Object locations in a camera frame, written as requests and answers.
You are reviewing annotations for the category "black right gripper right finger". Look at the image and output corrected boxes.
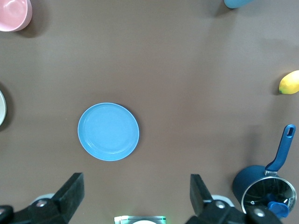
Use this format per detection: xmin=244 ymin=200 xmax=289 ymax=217
xmin=184 ymin=174 xmax=283 ymax=224

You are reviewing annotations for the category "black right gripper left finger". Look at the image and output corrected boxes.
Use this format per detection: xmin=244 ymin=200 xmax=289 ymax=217
xmin=0 ymin=172 xmax=85 ymax=224

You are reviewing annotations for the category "blue plate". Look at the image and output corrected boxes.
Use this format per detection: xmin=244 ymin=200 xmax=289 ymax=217
xmin=78 ymin=102 xmax=140 ymax=161

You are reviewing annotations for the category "blue saucepan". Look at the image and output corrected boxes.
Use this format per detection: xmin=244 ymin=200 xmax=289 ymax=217
xmin=232 ymin=124 xmax=297 ymax=219

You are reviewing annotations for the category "glass lid with blue knob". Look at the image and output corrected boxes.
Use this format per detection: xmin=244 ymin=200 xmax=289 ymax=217
xmin=242 ymin=176 xmax=297 ymax=219

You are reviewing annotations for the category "beige plate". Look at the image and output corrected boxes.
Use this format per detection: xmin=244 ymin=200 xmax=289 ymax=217
xmin=0 ymin=90 xmax=7 ymax=126

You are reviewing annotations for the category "yellow lemon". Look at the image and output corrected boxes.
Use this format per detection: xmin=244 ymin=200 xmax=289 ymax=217
xmin=278 ymin=70 xmax=299 ymax=95

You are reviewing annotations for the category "pink bowl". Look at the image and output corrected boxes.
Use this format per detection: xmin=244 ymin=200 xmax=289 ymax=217
xmin=0 ymin=0 xmax=33 ymax=32

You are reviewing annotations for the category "blue cup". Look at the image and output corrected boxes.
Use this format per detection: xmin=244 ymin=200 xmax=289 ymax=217
xmin=224 ymin=0 xmax=254 ymax=9

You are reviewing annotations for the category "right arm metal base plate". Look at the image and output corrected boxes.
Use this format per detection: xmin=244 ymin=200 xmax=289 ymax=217
xmin=114 ymin=215 xmax=167 ymax=224

